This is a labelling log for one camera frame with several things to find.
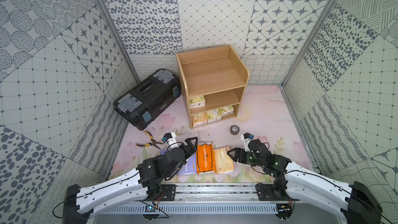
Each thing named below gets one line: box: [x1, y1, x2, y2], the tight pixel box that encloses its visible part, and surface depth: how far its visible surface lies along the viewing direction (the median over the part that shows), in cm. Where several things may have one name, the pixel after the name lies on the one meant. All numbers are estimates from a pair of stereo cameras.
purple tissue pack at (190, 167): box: [178, 152, 197, 175], surface depth 78 cm
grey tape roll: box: [229, 124, 240, 136], surface depth 97 cm
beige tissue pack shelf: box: [213, 145, 235, 174], surface depth 81 cm
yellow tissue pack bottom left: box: [191, 112, 209, 128], surface depth 97 cm
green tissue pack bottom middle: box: [204, 108, 223, 124], surface depth 97 cm
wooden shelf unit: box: [175, 44, 251, 130], surface depth 85 cm
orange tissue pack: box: [195, 143, 217, 175], surface depth 79 cm
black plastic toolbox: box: [113, 68, 182, 131], surface depth 93 cm
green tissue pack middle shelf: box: [189, 95, 206, 110], surface depth 85 cm
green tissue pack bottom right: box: [219, 105, 235, 117], surface depth 100 cm
